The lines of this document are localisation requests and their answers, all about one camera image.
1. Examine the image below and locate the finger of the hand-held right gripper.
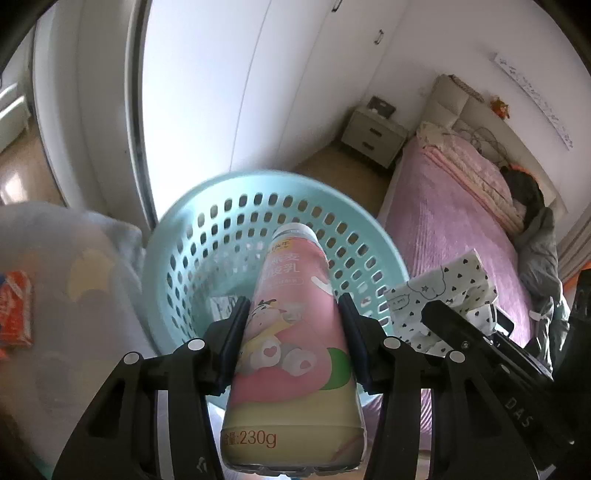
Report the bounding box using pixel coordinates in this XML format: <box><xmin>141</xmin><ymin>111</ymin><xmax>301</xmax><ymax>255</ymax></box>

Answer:
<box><xmin>421</xmin><ymin>300</ymin><xmax>498</xmax><ymax>366</ymax></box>
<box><xmin>493</xmin><ymin>310</ymin><xmax>516</xmax><ymax>340</ymax></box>

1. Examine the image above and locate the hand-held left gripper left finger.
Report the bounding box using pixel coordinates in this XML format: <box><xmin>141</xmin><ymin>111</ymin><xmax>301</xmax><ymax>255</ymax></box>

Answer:
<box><xmin>53</xmin><ymin>296</ymin><xmax>251</xmax><ymax>480</ymax></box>

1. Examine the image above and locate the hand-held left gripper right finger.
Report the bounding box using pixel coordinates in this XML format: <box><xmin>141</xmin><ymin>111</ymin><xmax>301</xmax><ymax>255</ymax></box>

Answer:
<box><xmin>341</xmin><ymin>293</ymin><xmax>539</xmax><ymax>480</ymax></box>

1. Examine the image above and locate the white heart print paper bag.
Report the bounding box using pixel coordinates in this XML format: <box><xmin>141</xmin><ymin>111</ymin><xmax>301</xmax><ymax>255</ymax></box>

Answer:
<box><xmin>385</xmin><ymin>249</ymin><xmax>499</xmax><ymax>355</ymax></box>

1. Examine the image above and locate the pink cartoon yogurt drink bottle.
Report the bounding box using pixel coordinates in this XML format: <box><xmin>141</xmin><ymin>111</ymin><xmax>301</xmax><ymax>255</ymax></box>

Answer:
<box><xmin>222</xmin><ymin>223</ymin><xmax>368</xmax><ymax>476</ymax></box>

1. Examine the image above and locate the teal perforated plastic basket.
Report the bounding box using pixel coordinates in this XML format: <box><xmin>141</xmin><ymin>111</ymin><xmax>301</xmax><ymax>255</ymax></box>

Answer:
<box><xmin>141</xmin><ymin>170</ymin><xmax>409</xmax><ymax>409</ymax></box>

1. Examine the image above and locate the orange snack packet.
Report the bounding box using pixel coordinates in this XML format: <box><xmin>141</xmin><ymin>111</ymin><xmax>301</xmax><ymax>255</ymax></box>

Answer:
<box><xmin>0</xmin><ymin>270</ymin><xmax>34</xmax><ymax>350</ymax></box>

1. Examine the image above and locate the grey garment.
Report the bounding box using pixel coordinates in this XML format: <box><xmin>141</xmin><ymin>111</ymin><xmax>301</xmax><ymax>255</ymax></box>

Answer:
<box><xmin>516</xmin><ymin>207</ymin><xmax>574</xmax><ymax>370</ymax></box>

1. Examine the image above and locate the dark garment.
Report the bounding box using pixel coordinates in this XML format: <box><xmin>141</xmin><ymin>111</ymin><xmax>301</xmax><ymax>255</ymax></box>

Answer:
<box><xmin>500</xmin><ymin>165</ymin><xmax>546</xmax><ymax>219</ymax></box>

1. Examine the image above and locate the pink quilted folded blanket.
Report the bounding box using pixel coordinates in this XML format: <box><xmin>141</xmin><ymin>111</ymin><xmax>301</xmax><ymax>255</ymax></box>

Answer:
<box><xmin>418</xmin><ymin>138</ymin><xmax>528</xmax><ymax>232</ymax></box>

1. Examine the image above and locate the grey cloud print blanket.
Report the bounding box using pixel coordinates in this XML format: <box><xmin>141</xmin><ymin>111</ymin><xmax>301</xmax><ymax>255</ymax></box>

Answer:
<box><xmin>0</xmin><ymin>200</ymin><xmax>223</xmax><ymax>480</ymax></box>

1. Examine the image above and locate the cream cloth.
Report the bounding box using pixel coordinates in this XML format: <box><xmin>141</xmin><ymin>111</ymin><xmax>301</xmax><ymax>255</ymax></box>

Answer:
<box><xmin>417</xmin><ymin>121</ymin><xmax>459</xmax><ymax>145</ymax></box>

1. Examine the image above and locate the beige two-drawer nightstand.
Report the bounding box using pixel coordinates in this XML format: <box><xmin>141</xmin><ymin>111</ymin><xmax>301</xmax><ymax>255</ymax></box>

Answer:
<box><xmin>342</xmin><ymin>105</ymin><xmax>410</xmax><ymax>169</ymax></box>

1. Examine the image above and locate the beige padded headboard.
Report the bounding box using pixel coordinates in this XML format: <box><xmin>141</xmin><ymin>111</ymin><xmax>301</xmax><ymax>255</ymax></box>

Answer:
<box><xmin>422</xmin><ymin>74</ymin><xmax>572</xmax><ymax>214</ymax></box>

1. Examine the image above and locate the patterned cloth strip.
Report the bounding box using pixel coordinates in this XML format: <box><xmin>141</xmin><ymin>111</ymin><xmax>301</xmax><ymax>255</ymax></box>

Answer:
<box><xmin>446</xmin><ymin>75</ymin><xmax>485</xmax><ymax>102</ymax></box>

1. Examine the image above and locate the white sliding door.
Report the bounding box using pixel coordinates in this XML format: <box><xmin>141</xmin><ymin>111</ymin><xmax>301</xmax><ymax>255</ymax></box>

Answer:
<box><xmin>32</xmin><ymin>0</ymin><xmax>160</xmax><ymax>228</ymax></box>

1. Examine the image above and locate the white wardrobe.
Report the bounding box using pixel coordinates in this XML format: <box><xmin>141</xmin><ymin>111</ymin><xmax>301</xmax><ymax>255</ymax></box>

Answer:
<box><xmin>143</xmin><ymin>0</ymin><xmax>445</xmax><ymax>195</ymax></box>

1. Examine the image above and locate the white sofa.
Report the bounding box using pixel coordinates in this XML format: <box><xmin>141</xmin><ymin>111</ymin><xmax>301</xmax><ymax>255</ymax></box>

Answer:
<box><xmin>0</xmin><ymin>83</ymin><xmax>33</xmax><ymax>154</ymax></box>

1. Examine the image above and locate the thin cable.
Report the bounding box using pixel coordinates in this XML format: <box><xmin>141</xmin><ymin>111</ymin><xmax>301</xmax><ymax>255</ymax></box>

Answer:
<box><xmin>461</xmin><ymin>127</ymin><xmax>511</xmax><ymax>163</ymax></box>

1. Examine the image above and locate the dark picture frame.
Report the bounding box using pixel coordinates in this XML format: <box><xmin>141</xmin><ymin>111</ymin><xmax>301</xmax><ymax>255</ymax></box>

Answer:
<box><xmin>367</xmin><ymin>95</ymin><xmax>397</xmax><ymax>119</ymax></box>

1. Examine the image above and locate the long white wall decoration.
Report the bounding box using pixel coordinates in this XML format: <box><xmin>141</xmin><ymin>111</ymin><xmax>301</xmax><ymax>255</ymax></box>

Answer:
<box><xmin>492</xmin><ymin>52</ymin><xmax>574</xmax><ymax>151</ymax></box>

